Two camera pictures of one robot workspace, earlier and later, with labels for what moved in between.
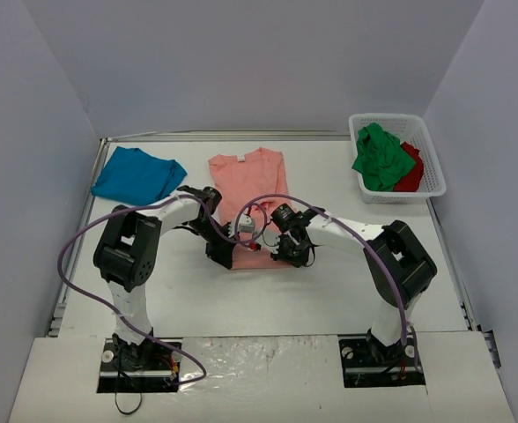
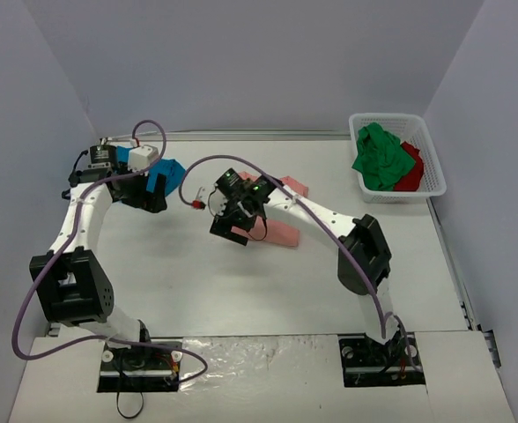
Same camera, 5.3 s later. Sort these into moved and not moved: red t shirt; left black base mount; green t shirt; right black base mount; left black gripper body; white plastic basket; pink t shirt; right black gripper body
Moved: pink t shirt; right black gripper body; left black gripper body
Not moved: white plastic basket; red t shirt; left black base mount; right black base mount; green t shirt
